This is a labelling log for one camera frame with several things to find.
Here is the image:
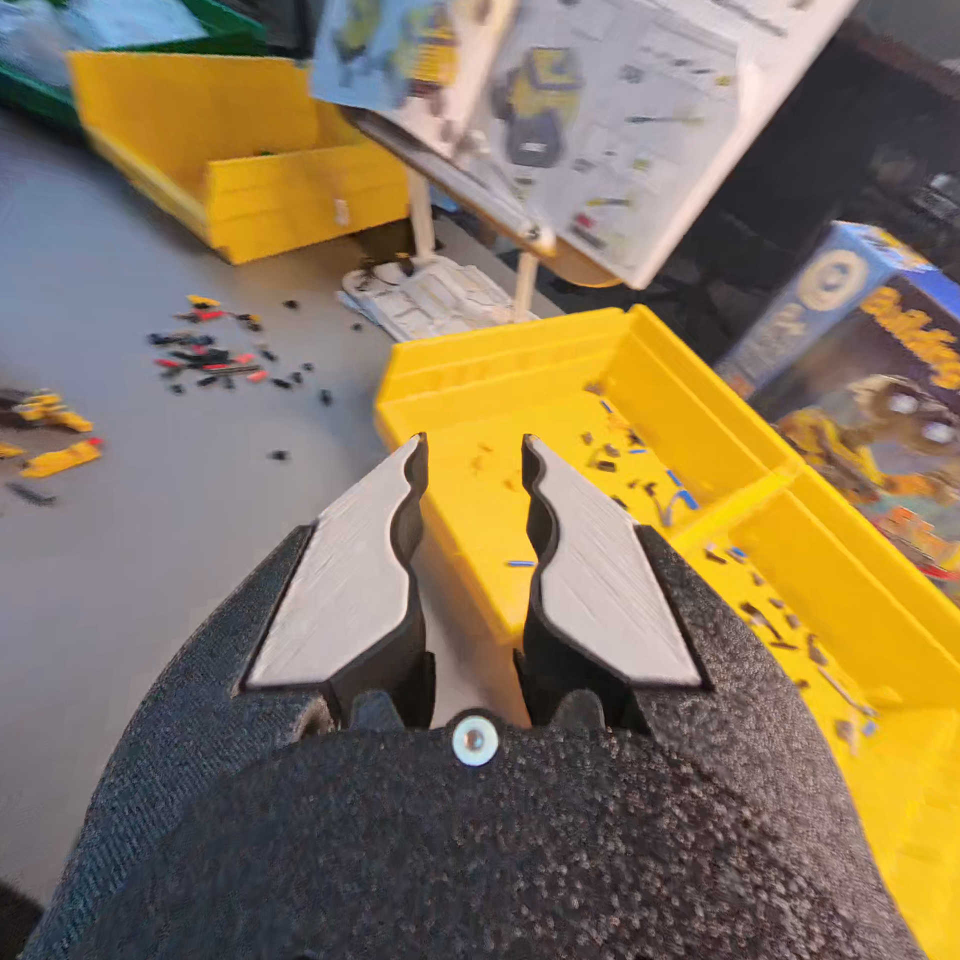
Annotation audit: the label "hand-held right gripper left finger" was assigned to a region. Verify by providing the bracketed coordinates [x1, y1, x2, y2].
[245, 435, 429, 691]

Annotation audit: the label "instruction booklet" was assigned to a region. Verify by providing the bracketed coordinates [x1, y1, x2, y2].
[311, 0, 859, 291]

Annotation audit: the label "grey brick assembly, blue pins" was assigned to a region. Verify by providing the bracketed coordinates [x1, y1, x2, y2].
[5, 390, 94, 436]

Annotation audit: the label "clear plastic bag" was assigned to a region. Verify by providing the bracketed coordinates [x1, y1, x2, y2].
[0, 0, 208, 58]

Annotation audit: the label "green plastic bin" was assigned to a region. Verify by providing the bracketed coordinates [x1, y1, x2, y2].
[0, 0, 268, 129]

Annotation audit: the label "robot kit box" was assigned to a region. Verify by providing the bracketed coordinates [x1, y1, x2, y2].
[717, 222, 960, 604]

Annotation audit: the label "grey desk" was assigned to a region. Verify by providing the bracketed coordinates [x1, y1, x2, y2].
[0, 105, 601, 916]

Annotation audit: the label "yellow brick arm piece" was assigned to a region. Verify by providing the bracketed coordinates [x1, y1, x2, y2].
[18, 435, 106, 481]

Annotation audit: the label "small pieces inside bin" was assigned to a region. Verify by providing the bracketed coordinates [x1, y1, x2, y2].
[465, 393, 700, 571]
[705, 540, 904, 751]

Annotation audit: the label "scattered small building pieces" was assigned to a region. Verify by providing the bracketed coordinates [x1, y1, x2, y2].
[147, 296, 336, 463]

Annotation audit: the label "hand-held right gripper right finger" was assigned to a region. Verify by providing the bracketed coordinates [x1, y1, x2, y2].
[518, 435, 703, 688]

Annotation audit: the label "white instruction sheet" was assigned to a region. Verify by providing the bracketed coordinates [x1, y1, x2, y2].
[338, 255, 520, 345]

